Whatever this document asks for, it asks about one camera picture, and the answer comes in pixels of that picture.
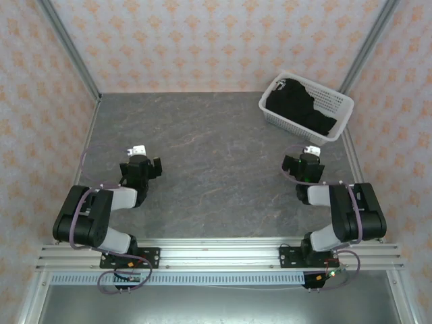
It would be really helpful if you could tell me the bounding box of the aluminium frame post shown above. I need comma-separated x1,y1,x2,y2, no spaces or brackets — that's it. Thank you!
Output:
338,0,402,96
36,0,103,103

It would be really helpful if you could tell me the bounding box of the slotted grey cable duct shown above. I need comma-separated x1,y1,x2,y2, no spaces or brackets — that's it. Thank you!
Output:
49,272,306,286

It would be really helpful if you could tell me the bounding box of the black floral print t-shirt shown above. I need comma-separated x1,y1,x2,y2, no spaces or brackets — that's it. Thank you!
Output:
265,78,338,138

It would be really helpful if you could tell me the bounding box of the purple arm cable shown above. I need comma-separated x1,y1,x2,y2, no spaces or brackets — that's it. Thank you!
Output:
282,144,364,293
68,144,154,295

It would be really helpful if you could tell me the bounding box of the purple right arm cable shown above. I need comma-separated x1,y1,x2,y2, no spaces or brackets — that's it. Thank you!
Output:
282,144,364,293

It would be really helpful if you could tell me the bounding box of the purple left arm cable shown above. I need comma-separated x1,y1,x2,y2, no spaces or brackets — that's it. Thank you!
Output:
68,144,154,295

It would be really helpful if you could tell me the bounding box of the white plastic laundry basket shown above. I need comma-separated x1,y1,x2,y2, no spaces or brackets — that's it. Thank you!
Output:
258,70,356,146

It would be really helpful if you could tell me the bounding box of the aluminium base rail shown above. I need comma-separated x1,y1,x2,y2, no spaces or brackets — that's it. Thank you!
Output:
34,237,406,271

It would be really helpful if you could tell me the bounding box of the grey sheet metal panel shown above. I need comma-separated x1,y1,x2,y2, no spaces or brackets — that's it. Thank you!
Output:
18,269,416,324

